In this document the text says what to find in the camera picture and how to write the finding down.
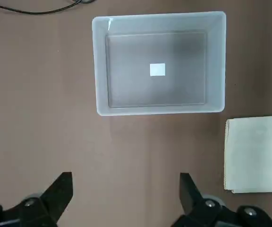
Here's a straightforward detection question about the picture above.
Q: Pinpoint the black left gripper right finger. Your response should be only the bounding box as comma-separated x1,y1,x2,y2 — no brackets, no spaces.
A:
171,173,272,227

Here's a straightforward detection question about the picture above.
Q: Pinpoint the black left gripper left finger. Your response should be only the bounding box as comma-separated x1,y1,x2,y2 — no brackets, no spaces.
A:
0,172,73,227

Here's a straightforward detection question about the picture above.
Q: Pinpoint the cream tablecloth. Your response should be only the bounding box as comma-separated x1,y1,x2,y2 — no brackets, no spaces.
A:
223,115,272,194

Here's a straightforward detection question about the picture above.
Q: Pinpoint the clear plastic box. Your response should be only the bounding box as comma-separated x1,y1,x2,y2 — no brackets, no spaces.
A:
92,11,227,117

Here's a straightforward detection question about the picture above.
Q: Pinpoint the white square sticker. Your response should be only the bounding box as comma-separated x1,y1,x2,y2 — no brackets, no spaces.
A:
149,63,166,77

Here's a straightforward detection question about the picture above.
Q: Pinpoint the long black cable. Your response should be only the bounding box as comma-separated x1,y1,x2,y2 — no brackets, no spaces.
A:
0,0,96,14

